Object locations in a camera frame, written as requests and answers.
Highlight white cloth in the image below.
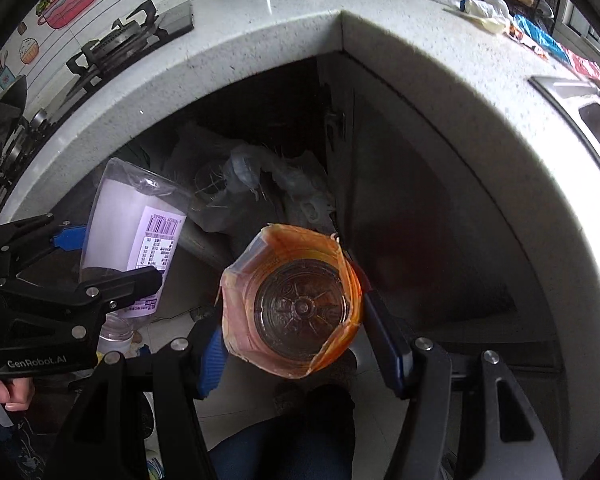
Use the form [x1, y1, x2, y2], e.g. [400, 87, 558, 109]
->
[444, 7, 512, 35]

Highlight clear plastic bottle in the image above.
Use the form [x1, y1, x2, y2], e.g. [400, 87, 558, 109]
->
[79, 157, 196, 356]

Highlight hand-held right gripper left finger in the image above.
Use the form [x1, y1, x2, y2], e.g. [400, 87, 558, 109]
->
[55, 305, 231, 480]

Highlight blue plastic wrapper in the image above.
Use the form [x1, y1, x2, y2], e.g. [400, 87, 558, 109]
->
[512, 14, 568, 61]

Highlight person's jeans leg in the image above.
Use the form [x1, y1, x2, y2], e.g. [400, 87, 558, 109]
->
[207, 355, 357, 480]

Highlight pink packet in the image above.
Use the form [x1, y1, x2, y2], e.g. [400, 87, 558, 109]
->
[562, 45, 600, 83]

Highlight glossy cabinet door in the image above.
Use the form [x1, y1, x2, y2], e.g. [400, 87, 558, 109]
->
[325, 50, 566, 371]

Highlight stainless steel sink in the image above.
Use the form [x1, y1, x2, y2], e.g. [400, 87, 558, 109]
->
[530, 75, 600, 191]

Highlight person's left hand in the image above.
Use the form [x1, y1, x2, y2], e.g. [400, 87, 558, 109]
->
[0, 376, 36, 413]

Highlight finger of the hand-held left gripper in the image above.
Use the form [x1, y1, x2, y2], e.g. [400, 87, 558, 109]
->
[0, 266, 165, 313]
[0, 212, 88, 283]

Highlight cartoon kitchen wall sticker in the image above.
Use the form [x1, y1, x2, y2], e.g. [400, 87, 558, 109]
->
[0, 0, 156, 92]

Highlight pile of white plastic bags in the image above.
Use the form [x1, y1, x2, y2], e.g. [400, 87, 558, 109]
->
[170, 125, 338, 233]

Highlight white tissue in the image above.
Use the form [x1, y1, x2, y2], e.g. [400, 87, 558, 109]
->
[462, 0, 511, 22]

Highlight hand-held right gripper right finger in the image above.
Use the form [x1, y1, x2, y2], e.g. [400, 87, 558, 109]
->
[362, 290, 566, 480]

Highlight black glass gas stove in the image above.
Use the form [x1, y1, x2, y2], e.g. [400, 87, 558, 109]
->
[0, 0, 197, 183]

